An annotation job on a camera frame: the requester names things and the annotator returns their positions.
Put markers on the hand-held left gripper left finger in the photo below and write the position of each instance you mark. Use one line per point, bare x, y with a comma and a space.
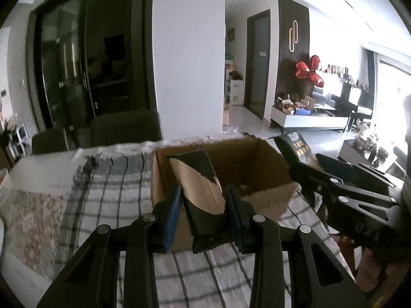
171, 213

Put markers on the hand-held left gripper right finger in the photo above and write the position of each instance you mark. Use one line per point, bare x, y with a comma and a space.
235, 219

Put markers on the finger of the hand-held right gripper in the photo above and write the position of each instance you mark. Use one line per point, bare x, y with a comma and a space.
346, 168
310, 178

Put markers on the dark yellow print snack packet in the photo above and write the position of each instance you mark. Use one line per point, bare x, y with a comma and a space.
301, 149

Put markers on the black and tan snack packet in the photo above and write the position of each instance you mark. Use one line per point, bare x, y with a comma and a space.
205, 227

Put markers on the brown cardboard box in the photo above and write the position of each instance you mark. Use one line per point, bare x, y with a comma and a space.
244, 163

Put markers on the dark coffee table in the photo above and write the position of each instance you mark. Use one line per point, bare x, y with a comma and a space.
369, 147

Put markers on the white low cabinet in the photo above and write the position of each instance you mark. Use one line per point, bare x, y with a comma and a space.
308, 122

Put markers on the television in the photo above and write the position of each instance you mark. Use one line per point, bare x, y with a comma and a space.
366, 109

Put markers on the blue box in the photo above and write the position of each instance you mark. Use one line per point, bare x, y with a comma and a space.
302, 112

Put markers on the grey plaid cloth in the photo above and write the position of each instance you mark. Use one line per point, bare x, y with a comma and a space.
106, 199

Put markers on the clear plastic table cover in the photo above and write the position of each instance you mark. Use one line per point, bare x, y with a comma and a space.
128, 149

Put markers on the clear plastic bag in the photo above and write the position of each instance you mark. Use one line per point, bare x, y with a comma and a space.
231, 129

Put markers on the row of shelf ornaments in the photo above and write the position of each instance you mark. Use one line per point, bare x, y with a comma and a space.
340, 72

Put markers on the large dark dining chair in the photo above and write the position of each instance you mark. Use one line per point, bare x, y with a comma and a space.
125, 128

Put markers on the cardboard box on floor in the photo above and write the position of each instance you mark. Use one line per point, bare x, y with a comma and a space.
226, 115

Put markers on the red balloon decoration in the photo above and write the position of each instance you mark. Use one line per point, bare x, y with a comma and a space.
303, 70

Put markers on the white carton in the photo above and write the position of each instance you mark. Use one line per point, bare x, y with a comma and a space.
237, 93

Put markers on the dark grey hallway door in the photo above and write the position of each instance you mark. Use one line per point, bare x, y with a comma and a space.
258, 70

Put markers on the floral cloth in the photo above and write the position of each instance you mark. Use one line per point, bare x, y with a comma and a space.
32, 224

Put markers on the small dark dining chair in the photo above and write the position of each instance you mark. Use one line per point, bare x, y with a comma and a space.
49, 141

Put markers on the white ribbed basket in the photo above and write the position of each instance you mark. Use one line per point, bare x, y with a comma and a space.
4, 186

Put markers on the white storage shelf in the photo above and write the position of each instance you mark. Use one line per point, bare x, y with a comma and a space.
17, 139

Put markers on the dark glass sliding door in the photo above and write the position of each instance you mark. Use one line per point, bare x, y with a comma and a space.
64, 70

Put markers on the gold loop wall light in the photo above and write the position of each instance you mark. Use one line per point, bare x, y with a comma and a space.
292, 37

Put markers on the dark slatted wall panel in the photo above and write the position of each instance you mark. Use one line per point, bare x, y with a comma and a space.
303, 32

